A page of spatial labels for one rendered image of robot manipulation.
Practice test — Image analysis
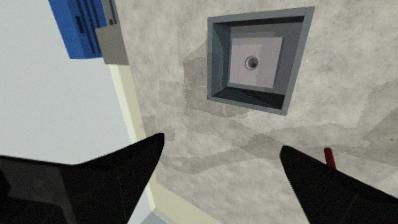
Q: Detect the grey square plate with hole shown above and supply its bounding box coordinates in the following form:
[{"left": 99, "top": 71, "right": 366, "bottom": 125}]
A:
[{"left": 229, "top": 37, "right": 285, "bottom": 88}]

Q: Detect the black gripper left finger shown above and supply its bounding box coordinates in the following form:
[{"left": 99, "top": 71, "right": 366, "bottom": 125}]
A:
[{"left": 0, "top": 133, "right": 165, "bottom": 224}]

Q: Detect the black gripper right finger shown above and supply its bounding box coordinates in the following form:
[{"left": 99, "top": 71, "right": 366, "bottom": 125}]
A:
[{"left": 279, "top": 146, "right": 398, "bottom": 224}]

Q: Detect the grey open box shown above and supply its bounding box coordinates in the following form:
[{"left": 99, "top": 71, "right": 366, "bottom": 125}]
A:
[{"left": 207, "top": 6, "right": 315, "bottom": 116}]

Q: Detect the red peg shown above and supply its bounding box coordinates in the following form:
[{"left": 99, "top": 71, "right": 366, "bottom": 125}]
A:
[{"left": 324, "top": 147, "right": 336, "bottom": 169}]

